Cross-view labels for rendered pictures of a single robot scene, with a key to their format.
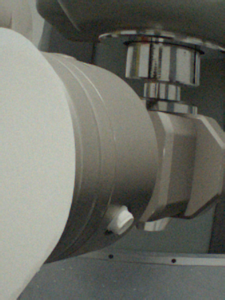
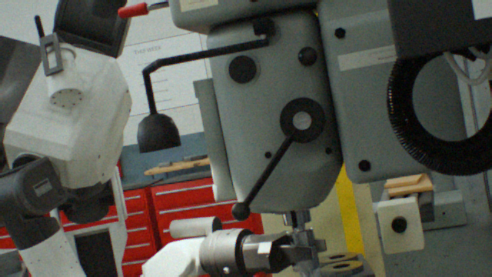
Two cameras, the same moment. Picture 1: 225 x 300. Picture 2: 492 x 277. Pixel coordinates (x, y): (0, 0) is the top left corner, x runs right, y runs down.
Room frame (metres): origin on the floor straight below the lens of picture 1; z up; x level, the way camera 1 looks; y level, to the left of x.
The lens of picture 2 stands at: (0.42, -1.45, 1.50)
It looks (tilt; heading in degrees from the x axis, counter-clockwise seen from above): 3 degrees down; 95
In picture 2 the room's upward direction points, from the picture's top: 11 degrees counter-clockwise
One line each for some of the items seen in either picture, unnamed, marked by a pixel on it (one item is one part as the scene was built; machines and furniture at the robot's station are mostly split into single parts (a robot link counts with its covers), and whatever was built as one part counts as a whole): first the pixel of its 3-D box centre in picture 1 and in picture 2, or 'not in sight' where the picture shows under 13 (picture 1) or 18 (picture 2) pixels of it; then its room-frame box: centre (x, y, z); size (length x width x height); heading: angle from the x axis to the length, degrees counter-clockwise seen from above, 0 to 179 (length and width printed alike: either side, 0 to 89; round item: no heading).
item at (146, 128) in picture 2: not in sight; (157, 131); (0.15, -0.04, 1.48); 0.07 x 0.07 x 0.06
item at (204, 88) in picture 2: not in sight; (217, 138); (0.25, -0.02, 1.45); 0.04 x 0.04 x 0.21; 86
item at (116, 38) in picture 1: (165, 42); (294, 206); (0.36, -0.03, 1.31); 0.09 x 0.09 x 0.01
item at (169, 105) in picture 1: (161, 108); (299, 231); (0.36, -0.03, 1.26); 0.05 x 0.05 x 0.01
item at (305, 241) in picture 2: not in sight; (303, 251); (0.36, -0.03, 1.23); 0.05 x 0.05 x 0.06
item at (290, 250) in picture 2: not in sight; (294, 255); (0.34, -0.06, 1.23); 0.06 x 0.02 x 0.03; 154
